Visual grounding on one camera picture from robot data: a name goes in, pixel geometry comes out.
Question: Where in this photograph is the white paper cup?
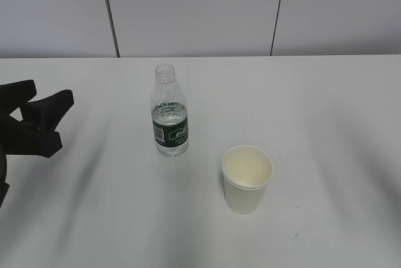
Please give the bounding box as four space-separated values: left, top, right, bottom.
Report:
221 145 274 215

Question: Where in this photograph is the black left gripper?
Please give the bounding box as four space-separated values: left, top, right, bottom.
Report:
1 80 74 205

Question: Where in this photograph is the clear water bottle green label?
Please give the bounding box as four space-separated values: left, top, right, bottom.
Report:
150 63 189 157

